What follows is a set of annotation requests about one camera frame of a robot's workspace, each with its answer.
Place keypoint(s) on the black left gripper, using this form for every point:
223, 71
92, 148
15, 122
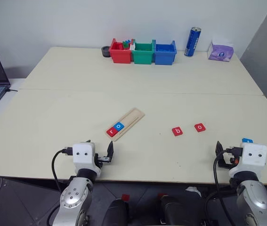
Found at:
102, 160

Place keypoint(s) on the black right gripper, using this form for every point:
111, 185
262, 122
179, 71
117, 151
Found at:
228, 162

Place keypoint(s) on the red letter tile o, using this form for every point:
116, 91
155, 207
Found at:
199, 127

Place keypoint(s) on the red letter tile b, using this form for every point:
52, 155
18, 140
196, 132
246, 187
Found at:
177, 131

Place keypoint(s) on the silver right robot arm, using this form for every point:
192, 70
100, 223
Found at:
253, 200

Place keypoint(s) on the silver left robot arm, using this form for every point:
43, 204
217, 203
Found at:
74, 197

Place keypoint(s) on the red letter tile r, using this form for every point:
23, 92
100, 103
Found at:
112, 132

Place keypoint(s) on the blue letter tile o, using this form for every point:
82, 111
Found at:
118, 126

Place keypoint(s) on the wooden letter tray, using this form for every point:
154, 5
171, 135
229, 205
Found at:
133, 116

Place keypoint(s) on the white crumpled object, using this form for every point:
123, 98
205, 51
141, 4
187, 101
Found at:
193, 190

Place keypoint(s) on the small red square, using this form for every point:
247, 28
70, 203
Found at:
125, 197

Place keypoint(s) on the dark rounded shape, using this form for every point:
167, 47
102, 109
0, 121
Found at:
115, 214
173, 212

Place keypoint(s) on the red plastic bin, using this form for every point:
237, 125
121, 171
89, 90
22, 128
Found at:
120, 55

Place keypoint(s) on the black round holder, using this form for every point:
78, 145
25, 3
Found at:
105, 52

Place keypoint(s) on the purple tissue pack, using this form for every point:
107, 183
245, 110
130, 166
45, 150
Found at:
220, 53

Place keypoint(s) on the green plastic bin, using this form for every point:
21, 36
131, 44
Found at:
142, 56

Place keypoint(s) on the white toy brick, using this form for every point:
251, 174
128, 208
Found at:
132, 46

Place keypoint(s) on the green toy brick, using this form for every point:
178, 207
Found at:
126, 43

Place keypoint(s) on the blue plastic bin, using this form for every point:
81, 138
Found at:
164, 57

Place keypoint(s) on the blue drink can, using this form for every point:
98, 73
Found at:
192, 42

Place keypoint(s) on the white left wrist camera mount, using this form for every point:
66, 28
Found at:
83, 160

